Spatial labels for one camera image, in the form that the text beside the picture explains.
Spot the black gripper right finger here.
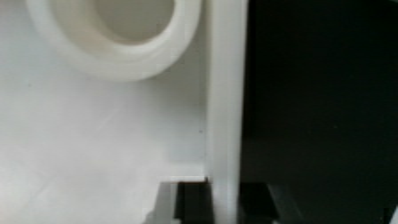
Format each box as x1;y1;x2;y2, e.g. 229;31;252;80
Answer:
240;182;300;224

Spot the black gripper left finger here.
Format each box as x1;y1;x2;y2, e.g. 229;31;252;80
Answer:
155;181;215;224

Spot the white square tabletop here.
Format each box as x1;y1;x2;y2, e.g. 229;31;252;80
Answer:
0;0;249;224

